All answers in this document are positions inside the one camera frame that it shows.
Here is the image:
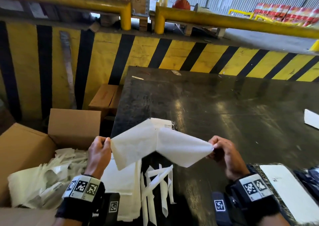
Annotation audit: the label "red hard hat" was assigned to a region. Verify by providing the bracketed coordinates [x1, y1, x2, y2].
[172, 0, 191, 10]

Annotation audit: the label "pile of crumpled backing paper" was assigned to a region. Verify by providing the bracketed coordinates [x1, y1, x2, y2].
[7, 148, 89, 209]

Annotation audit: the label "white table with wooden legs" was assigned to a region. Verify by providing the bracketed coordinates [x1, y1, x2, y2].
[184, 4, 226, 39]

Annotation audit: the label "small yellow floor rail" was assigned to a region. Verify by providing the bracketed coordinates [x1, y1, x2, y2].
[228, 9, 255, 19]
[254, 14, 303, 26]

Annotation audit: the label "yellow black striped barrier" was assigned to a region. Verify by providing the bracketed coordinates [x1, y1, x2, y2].
[0, 20, 319, 120]

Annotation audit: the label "stack of red drink packs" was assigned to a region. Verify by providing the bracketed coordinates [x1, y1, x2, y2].
[254, 3, 319, 26]

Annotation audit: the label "person's left forearm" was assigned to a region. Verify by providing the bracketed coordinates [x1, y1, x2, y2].
[53, 217, 75, 226]

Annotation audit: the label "white paper tag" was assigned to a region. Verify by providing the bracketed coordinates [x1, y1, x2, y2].
[0, 0, 24, 11]
[29, 1, 48, 19]

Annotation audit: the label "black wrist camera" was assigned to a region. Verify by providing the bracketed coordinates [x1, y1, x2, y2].
[96, 193, 121, 226]
[212, 192, 234, 226]

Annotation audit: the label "stack black packets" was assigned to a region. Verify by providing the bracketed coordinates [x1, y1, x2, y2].
[149, 117, 178, 132]

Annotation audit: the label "stack of white labels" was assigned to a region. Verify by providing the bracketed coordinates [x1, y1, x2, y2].
[101, 153, 143, 222]

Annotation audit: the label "small brown cardboard box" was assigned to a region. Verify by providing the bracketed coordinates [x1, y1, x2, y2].
[88, 84, 123, 119]

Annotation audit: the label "yellow guard rail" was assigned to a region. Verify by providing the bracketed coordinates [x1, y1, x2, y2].
[154, 6, 319, 52]
[0, 0, 132, 31]

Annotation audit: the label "person's right forearm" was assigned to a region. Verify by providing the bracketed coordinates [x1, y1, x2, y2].
[259, 212, 291, 226]

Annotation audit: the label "black wristband with white markers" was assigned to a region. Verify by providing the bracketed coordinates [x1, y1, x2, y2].
[55, 175, 106, 221]
[225, 172, 281, 221]

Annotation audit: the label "person's right hand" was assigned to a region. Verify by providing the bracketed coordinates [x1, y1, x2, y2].
[206, 135, 244, 181]

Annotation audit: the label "white backing paper strip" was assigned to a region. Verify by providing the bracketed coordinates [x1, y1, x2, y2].
[167, 170, 176, 205]
[140, 172, 149, 226]
[159, 164, 169, 218]
[142, 165, 174, 196]
[146, 166, 158, 226]

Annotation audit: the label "open brown cardboard box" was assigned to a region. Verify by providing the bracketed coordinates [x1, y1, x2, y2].
[0, 108, 101, 226]

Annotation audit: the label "white paper sheet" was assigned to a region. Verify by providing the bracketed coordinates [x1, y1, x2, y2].
[304, 108, 319, 130]

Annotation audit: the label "wooden pallet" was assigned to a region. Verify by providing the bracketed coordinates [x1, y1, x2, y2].
[99, 14, 150, 32]

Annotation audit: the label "person's left hand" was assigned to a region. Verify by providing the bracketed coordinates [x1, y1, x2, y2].
[84, 136, 112, 180]

